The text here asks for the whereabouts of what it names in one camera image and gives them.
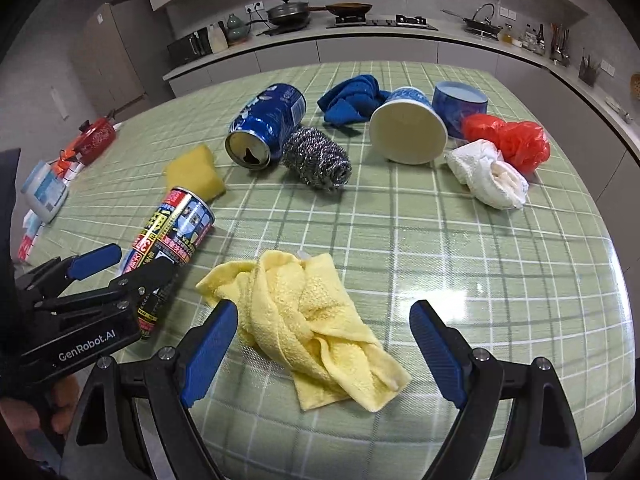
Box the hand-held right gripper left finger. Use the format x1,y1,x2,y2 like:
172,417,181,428
60,299,239,480

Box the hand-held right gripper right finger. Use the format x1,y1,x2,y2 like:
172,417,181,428
409,299,588,480

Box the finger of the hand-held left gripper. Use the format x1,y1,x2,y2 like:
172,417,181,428
32,259,181,322
15,243,123,306

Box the black yellow spray can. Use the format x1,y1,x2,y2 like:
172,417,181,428
120,187,216,342

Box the white paper towel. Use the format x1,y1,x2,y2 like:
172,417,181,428
445,139,530,211

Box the red plastic bag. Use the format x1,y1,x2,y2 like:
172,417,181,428
460,113,551,175

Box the person's left hand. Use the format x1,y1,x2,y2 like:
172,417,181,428
0,376,82,461

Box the red white packet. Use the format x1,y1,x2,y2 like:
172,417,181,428
18,210,48,263

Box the white plastic tub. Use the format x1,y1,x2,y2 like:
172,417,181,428
21,161,69,223

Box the yellow towel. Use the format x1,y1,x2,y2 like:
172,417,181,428
196,250,413,413

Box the yellow sponge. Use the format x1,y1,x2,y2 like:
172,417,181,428
165,143,227,197

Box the green checked tablecloth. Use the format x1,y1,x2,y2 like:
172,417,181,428
10,60,636,480

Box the red teapot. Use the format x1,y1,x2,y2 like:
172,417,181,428
64,117,117,167

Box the grey tall cabinet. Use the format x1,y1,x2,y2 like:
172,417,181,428
70,2,151,121

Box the blue drink can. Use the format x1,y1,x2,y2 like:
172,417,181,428
224,83,308,169

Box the steel wool scrubber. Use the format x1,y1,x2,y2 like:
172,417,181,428
281,127,352,191

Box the white blue paper cup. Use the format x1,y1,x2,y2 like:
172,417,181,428
370,86,449,166

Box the black microwave oven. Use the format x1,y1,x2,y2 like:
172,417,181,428
166,30,213,66

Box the blue round container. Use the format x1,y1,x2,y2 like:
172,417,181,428
432,81,488,139

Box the white plastic jug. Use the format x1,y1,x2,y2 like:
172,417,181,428
207,23,229,54

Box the teal ceramic vase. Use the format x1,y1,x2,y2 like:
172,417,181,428
226,13,247,43

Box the blue cloth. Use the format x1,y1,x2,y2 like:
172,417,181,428
317,74,392,126

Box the black induction cooker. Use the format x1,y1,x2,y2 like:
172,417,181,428
256,22,311,37

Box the lidded grey pan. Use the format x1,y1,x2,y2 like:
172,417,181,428
265,0,326,28

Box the dark chopstick holder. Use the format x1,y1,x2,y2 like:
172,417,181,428
578,49,601,87

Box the bottles and utensil holders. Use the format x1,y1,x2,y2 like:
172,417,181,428
550,24,572,67

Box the pan with glass lid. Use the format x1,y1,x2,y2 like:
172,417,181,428
441,3,503,38

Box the black gas stove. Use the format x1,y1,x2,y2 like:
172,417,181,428
326,14,440,31

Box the black wok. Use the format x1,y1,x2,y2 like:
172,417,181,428
308,2,374,17

